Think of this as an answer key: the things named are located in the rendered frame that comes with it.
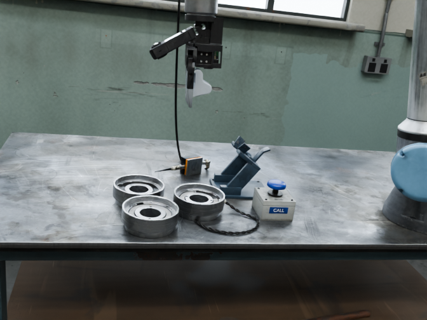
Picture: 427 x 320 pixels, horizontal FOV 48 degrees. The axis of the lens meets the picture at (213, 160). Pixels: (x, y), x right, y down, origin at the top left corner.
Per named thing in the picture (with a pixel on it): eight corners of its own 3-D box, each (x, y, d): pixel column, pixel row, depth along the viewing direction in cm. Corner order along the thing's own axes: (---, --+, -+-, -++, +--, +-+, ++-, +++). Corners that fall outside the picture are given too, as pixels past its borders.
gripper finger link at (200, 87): (211, 110, 113) (213, 70, 110) (185, 109, 112) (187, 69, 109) (210, 108, 116) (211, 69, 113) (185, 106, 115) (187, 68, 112)
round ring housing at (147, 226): (187, 233, 90) (189, 214, 88) (136, 245, 84) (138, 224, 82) (159, 210, 97) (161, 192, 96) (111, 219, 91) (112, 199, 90)
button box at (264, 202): (260, 221, 98) (264, 199, 97) (251, 206, 105) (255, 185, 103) (297, 221, 100) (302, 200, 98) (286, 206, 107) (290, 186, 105)
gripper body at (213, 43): (221, 72, 110) (224, 16, 106) (183, 70, 109) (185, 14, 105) (217, 68, 117) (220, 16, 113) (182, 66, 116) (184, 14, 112)
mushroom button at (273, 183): (267, 206, 99) (271, 184, 98) (262, 198, 103) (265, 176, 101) (285, 207, 100) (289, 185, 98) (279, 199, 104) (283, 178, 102)
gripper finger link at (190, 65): (193, 89, 109) (196, 50, 107) (187, 89, 109) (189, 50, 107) (192, 87, 114) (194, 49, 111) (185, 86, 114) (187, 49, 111)
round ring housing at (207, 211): (181, 225, 93) (183, 206, 91) (166, 202, 102) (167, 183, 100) (230, 221, 97) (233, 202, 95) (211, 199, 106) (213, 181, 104)
